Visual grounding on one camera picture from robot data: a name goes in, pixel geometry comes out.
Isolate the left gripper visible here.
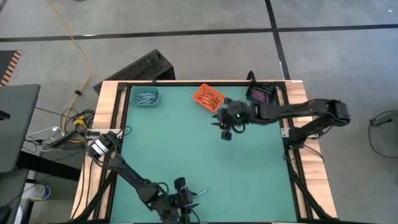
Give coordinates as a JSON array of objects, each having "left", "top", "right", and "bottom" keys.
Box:
[{"left": 167, "top": 177, "right": 200, "bottom": 224}]

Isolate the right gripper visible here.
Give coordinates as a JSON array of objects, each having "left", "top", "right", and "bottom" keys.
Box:
[{"left": 211, "top": 97, "right": 254, "bottom": 141}]

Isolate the orange plastic basket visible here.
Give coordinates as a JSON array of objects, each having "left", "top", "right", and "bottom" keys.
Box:
[{"left": 192, "top": 83, "right": 225, "bottom": 113}]

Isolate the green table mat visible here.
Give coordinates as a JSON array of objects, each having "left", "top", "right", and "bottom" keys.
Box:
[{"left": 109, "top": 85, "right": 299, "bottom": 223}]

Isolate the black plastic basket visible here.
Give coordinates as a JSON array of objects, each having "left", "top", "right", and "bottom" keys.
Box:
[{"left": 245, "top": 81, "right": 277, "bottom": 105}]

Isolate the teal plastic bin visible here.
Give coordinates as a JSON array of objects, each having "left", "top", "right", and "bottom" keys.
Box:
[{"left": 129, "top": 86, "right": 160, "bottom": 108}]

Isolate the white plastic bottle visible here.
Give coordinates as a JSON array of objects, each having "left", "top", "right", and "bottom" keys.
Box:
[{"left": 21, "top": 182, "right": 52, "bottom": 202}]

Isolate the grey metal stand foot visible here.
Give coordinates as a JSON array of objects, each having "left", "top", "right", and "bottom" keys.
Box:
[{"left": 369, "top": 110, "right": 398, "bottom": 128}]

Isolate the small grey desk surface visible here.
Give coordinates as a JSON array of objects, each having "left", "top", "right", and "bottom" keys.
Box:
[{"left": 0, "top": 167, "right": 31, "bottom": 224}]

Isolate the large grey desk surface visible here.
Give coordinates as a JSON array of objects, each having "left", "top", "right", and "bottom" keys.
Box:
[{"left": 0, "top": 83, "right": 42, "bottom": 174}]

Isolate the black mat orange striped edge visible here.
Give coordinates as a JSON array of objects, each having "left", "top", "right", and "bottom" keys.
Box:
[{"left": 0, "top": 49, "right": 24, "bottom": 87}]

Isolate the black metal table frame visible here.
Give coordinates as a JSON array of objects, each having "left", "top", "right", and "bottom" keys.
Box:
[{"left": 70, "top": 80, "right": 340, "bottom": 224}]

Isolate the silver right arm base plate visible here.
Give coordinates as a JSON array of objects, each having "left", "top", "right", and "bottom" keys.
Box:
[{"left": 280, "top": 126, "right": 295, "bottom": 138}]

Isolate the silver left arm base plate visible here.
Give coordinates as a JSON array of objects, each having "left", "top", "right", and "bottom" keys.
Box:
[{"left": 88, "top": 128, "right": 124, "bottom": 136}]

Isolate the yellow cable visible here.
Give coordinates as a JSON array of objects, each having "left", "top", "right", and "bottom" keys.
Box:
[{"left": 46, "top": 0, "right": 91, "bottom": 125}]

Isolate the black cable bundle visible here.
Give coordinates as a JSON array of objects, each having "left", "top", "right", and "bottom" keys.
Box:
[{"left": 23, "top": 107, "right": 97, "bottom": 156}]

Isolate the black floor cable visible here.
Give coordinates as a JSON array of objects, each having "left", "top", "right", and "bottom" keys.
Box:
[{"left": 368, "top": 123, "right": 398, "bottom": 159}]

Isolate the white cable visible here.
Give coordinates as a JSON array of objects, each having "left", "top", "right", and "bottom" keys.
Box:
[{"left": 27, "top": 126, "right": 65, "bottom": 138}]

